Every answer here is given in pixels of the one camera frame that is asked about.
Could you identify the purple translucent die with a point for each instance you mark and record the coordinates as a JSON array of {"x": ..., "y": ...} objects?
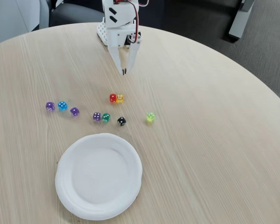
[
  {"x": 50, "y": 106},
  {"x": 96, "y": 116},
  {"x": 74, "y": 112}
]

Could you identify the white paper plate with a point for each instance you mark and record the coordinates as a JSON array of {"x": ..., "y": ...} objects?
[{"x": 99, "y": 176}]

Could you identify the red translucent die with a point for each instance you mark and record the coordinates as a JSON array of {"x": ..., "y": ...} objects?
[{"x": 112, "y": 98}]

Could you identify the orange translucent die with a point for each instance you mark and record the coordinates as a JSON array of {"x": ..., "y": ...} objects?
[{"x": 120, "y": 98}]

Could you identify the black office chair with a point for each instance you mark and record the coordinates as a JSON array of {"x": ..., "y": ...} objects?
[{"x": 72, "y": 14}]

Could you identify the black die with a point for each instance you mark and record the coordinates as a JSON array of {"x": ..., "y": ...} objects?
[{"x": 121, "y": 121}]

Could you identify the lime green translucent die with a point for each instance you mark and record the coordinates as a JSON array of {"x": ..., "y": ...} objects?
[{"x": 150, "y": 116}]

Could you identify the blue translucent die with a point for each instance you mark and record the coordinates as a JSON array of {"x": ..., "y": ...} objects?
[{"x": 62, "y": 106}]

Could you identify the black seat cushion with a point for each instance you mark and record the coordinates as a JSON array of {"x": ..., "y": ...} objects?
[{"x": 200, "y": 2}]

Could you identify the white cabinet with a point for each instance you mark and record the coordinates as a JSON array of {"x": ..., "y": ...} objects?
[{"x": 7, "y": 18}]

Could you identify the grey desk leg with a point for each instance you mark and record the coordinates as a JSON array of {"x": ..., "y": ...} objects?
[{"x": 239, "y": 21}]

